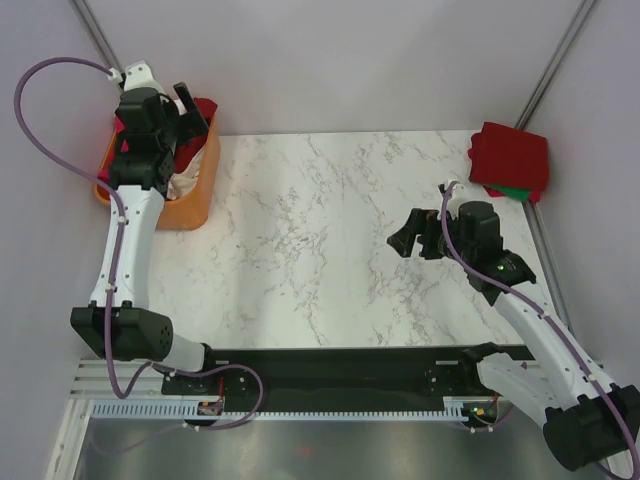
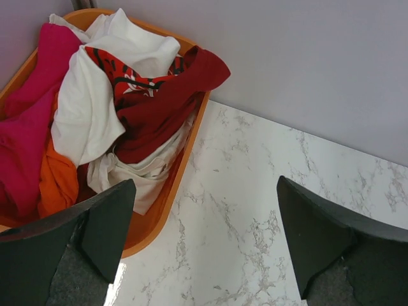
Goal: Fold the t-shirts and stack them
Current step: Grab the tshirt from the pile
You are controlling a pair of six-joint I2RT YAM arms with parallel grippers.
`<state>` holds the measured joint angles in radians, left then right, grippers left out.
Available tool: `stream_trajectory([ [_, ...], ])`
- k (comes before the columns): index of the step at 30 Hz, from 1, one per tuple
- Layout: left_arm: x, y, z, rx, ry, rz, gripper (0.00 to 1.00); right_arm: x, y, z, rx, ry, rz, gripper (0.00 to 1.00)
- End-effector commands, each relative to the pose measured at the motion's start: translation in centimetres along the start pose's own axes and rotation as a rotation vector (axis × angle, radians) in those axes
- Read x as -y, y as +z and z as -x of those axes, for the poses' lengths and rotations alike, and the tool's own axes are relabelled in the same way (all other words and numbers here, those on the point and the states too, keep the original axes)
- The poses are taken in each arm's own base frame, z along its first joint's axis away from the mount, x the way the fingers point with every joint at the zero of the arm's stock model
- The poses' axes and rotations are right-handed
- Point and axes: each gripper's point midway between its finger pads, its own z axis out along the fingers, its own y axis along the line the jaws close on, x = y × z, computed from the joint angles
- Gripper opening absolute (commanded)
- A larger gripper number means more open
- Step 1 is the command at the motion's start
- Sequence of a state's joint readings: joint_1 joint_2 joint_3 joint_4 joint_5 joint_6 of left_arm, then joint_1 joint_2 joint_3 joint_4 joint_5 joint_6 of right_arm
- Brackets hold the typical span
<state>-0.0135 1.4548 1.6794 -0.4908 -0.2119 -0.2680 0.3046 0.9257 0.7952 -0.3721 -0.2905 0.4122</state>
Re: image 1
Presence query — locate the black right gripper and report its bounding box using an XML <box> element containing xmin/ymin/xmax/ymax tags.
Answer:
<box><xmin>386</xmin><ymin>208</ymin><xmax>474</xmax><ymax>265</ymax></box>

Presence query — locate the white printed t shirt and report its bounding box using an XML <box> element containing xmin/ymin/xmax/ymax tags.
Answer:
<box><xmin>167</xmin><ymin>146</ymin><xmax>205</xmax><ymax>201</ymax></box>

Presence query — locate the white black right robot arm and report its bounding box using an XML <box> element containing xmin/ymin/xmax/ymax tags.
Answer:
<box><xmin>387</xmin><ymin>201</ymin><xmax>639</xmax><ymax>478</ymax></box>

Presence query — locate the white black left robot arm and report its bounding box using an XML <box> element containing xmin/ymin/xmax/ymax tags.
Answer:
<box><xmin>70</xmin><ymin>83</ymin><xmax>220</xmax><ymax>393</ymax></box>

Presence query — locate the crumpled maroon t shirt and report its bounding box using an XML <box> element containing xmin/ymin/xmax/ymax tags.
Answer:
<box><xmin>194</xmin><ymin>97</ymin><xmax>218</xmax><ymax>124</ymax></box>

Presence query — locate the orange plastic laundry basket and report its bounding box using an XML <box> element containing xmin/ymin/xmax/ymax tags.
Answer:
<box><xmin>92</xmin><ymin>107</ymin><xmax>222</xmax><ymax>232</ymax></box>

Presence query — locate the folded green t shirt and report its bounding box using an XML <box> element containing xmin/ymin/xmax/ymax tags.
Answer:
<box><xmin>484</xmin><ymin>185</ymin><xmax>533</xmax><ymax>202</ymax></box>

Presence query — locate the crumpled pink t shirt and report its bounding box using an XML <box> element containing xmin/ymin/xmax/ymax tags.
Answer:
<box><xmin>97</xmin><ymin>117</ymin><xmax>124</xmax><ymax>183</ymax></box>

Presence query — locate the folded dark red t shirt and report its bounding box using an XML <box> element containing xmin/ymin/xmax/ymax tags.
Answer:
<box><xmin>468</xmin><ymin>122</ymin><xmax>550</xmax><ymax>203</ymax></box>

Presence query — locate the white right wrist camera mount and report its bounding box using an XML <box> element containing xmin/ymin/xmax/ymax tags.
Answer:
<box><xmin>438</xmin><ymin>180</ymin><xmax>469</xmax><ymax>219</ymax></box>

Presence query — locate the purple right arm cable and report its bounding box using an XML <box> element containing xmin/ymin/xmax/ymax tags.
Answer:
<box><xmin>439</xmin><ymin>181</ymin><xmax>636</xmax><ymax>479</ymax></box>

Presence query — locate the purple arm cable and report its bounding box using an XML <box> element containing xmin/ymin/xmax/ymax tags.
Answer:
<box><xmin>13</xmin><ymin>57</ymin><xmax>264</xmax><ymax>455</ymax></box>
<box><xmin>439</xmin><ymin>181</ymin><xmax>636</xmax><ymax>479</ymax></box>

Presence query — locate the left corner aluminium post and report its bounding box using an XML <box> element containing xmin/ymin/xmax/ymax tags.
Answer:
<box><xmin>68</xmin><ymin>0</ymin><xmax>122</xmax><ymax>70</ymax></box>

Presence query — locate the corner aluminium post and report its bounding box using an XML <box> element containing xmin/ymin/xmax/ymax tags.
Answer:
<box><xmin>68</xmin><ymin>0</ymin><xmax>122</xmax><ymax>70</ymax></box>
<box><xmin>514</xmin><ymin>0</ymin><xmax>601</xmax><ymax>131</ymax></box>

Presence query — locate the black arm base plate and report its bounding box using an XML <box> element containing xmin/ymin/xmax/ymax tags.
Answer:
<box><xmin>160</xmin><ymin>344</ymin><xmax>539</xmax><ymax>414</ymax></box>

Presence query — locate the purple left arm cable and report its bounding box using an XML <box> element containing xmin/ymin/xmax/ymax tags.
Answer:
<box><xmin>13</xmin><ymin>57</ymin><xmax>264</xmax><ymax>455</ymax></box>

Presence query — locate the right corner aluminium post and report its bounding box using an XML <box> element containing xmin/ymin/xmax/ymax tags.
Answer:
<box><xmin>514</xmin><ymin>0</ymin><xmax>601</xmax><ymax>131</ymax></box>

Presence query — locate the aluminium frame rail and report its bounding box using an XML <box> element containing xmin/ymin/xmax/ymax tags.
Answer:
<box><xmin>68</xmin><ymin>357</ymin><xmax>169</xmax><ymax>399</ymax></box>

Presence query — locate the white slotted cable duct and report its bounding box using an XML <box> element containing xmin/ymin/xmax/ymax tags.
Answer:
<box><xmin>90</xmin><ymin>400</ymin><xmax>468</xmax><ymax>422</ymax></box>

